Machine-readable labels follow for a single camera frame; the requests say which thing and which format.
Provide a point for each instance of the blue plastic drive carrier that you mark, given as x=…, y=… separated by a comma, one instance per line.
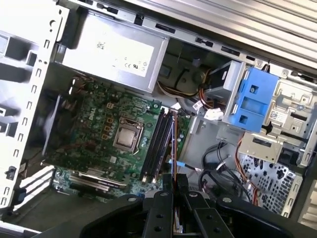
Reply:
x=268, y=99

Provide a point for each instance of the white expansion slot cover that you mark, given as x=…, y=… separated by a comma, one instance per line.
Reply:
x=33, y=197
x=38, y=184
x=37, y=174

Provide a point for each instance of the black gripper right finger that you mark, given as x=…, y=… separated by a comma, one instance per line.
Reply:
x=205, y=223

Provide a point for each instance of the silver CPU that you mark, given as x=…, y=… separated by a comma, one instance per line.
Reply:
x=126, y=136

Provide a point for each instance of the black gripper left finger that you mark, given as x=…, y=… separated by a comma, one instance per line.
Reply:
x=158, y=218

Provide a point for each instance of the silver drive bracket plate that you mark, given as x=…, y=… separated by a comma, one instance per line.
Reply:
x=262, y=147

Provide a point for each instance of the black open PC case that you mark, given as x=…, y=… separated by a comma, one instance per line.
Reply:
x=27, y=116

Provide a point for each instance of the black graphics card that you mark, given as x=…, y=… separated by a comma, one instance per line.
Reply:
x=99, y=182

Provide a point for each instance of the green motherboard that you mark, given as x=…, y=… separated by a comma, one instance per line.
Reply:
x=94, y=104

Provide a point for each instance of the grey plastic parts rack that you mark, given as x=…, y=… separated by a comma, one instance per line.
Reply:
x=17, y=47

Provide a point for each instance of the CPU socket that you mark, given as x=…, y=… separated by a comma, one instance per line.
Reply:
x=128, y=121

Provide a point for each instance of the grey power supply unit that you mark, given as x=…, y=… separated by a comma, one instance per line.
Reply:
x=111, y=54

